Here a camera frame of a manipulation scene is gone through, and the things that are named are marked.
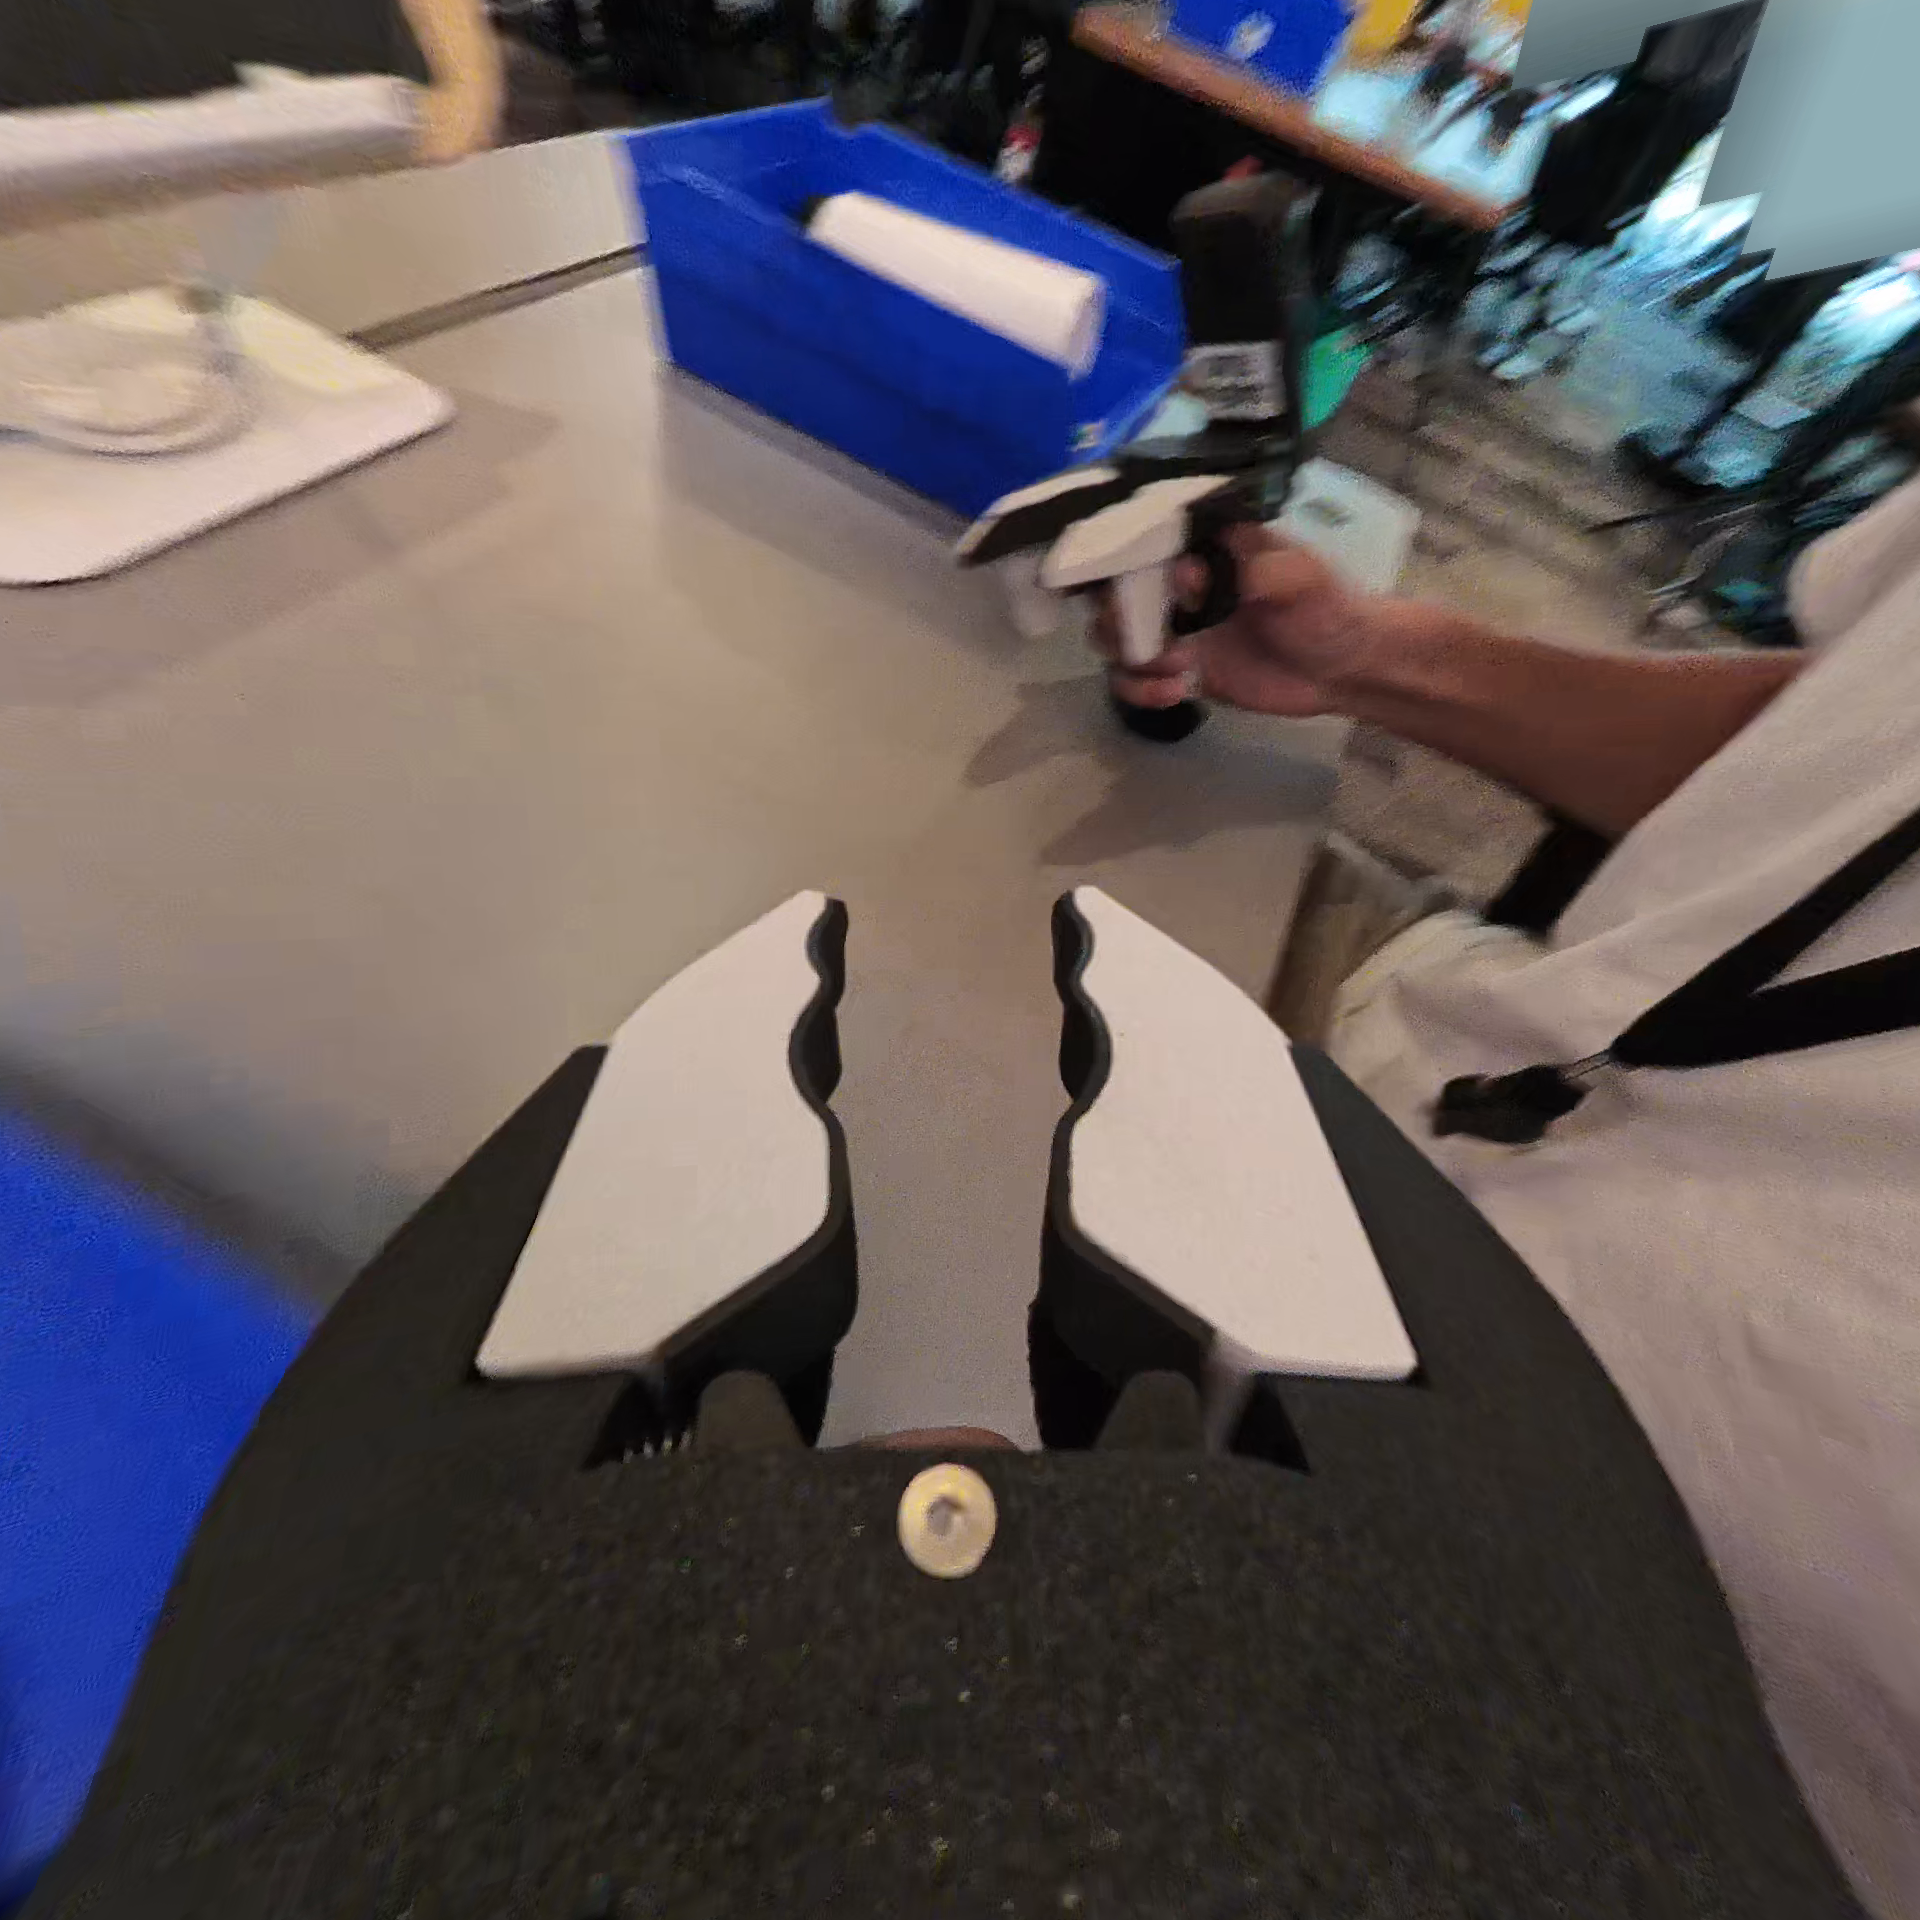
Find white box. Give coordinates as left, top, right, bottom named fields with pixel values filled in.
left=1285, top=455, right=1422, bottom=598

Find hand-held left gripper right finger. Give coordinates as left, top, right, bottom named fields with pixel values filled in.
left=1031, top=880, right=1422, bottom=1388

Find person in white shirt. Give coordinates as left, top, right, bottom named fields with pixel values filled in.
left=1315, top=473, right=1920, bottom=1920

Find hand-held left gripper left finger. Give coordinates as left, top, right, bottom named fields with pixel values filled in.
left=474, top=892, right=863, bottom=1378

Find person's right forearm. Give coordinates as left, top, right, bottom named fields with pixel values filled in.
left=1346, top=598, right=1815, bottom=851

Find white paper roll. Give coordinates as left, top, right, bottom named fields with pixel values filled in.
left=797, top=187, right=1118, bottom=369

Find person's khaki trousers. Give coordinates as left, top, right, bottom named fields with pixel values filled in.
left=1262, top=831, right=1450, bottom=1057

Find black lanyard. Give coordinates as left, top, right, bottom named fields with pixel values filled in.
left=1429, top=812, right=1920, bottom=1141

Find small blue bin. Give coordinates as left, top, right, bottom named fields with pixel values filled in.
left=1171, top=0, right=1354, bottom=97

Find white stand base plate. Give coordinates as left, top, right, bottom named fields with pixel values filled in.
left=0, top=277, right=463, bottom=587

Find white mounting bar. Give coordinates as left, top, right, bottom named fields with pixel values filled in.
left=0, top=64, right=436, bottom=229

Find wooden background table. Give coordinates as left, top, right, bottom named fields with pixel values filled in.
left=1076, top=0, right=1519, bottom=229

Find person's right hand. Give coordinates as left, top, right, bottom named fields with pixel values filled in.
left=1108, top=535, right=1377, bottom=719

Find blue storage bin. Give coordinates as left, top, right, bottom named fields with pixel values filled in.
left=614, top=97, right=1190, bottom=521
left=0, top=1104, right=332, bottom=1885

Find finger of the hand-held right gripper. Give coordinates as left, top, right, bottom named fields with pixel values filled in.
left=960, top=465, right=1132, bottom=577
left=1035, top=473, right=1244, bottom=598

